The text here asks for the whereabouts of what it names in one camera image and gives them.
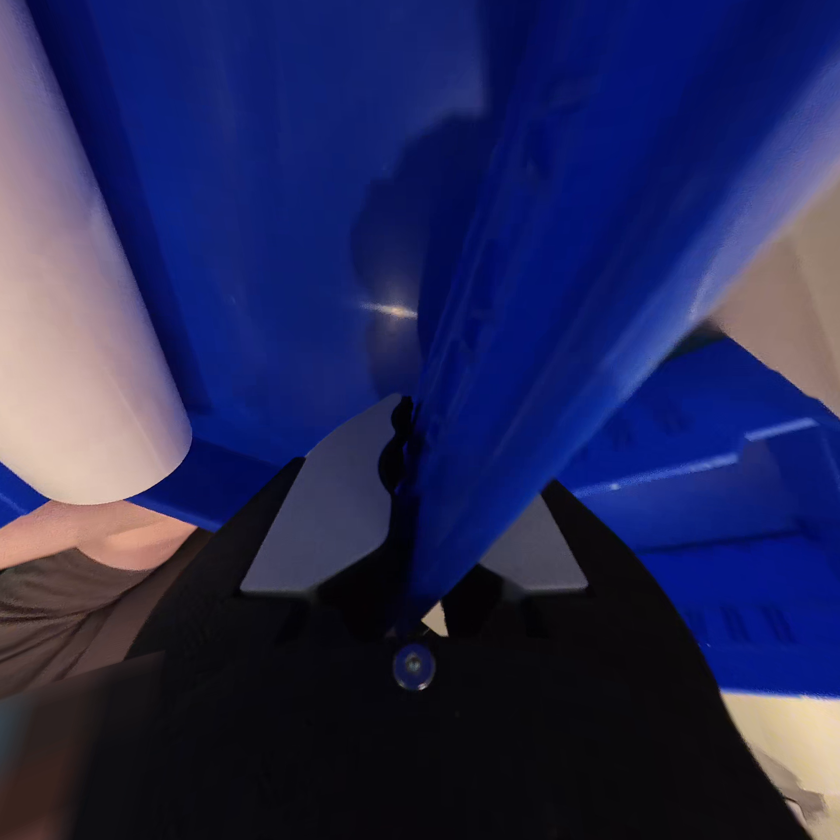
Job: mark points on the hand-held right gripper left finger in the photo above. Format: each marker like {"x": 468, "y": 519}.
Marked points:
{"x": 315, "y": 525}

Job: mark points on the white plastic bottle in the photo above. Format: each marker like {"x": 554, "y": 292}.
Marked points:
{"x": 65, "y": 295}

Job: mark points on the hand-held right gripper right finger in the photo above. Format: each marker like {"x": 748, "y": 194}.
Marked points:
{"x": 538, "y": 558}

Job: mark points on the blue plastic bin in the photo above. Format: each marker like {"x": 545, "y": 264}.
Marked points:
{"x": 722, "y": 590}
{"x": 262, "y": 197}

